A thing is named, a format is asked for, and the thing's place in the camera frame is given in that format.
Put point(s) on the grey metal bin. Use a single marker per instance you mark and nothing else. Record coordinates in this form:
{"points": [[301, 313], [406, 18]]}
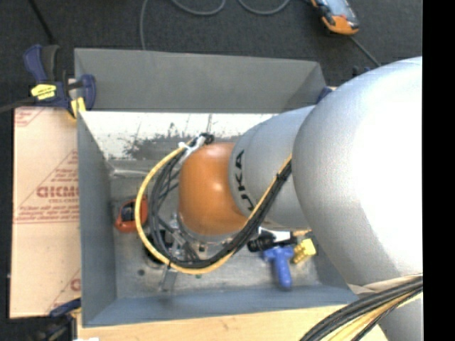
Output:
{"points": [[199, 84]]}

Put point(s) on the red and black round object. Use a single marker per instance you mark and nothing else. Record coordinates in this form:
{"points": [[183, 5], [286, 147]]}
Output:
{"points": [[125, 214]]}

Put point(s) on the black cylinder on white bracket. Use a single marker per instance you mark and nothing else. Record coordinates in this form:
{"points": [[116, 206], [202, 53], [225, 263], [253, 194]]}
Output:
{"points": [[263, 243]]}

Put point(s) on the yellow toy block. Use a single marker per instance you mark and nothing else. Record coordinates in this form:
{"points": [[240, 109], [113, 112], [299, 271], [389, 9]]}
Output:
{"points": [[304, 250]]}

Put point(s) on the brown cardboard board red print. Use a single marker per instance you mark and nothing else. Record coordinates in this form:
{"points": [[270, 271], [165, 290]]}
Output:
{"points": [[42, 197]]}

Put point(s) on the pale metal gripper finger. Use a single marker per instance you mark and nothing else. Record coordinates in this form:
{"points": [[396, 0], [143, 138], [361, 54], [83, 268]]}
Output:
{"points": [[168, 280]]}

